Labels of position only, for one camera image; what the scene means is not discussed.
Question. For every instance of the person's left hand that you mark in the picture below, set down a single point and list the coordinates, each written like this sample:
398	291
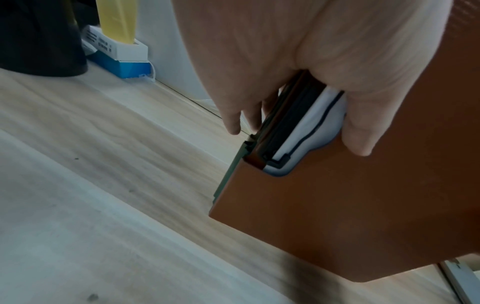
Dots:
270	44

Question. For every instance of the blue box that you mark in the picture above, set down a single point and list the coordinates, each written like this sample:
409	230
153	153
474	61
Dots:
125	68

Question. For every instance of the white box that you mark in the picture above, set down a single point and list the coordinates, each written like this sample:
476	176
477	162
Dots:
123	49

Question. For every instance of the yellow bag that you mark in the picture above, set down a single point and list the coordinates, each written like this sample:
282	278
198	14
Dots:
117	20

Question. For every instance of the black bin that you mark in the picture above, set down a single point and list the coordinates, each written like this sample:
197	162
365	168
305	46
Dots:
37	38

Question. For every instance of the white frame rail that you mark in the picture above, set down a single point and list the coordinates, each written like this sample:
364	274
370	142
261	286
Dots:
463	280

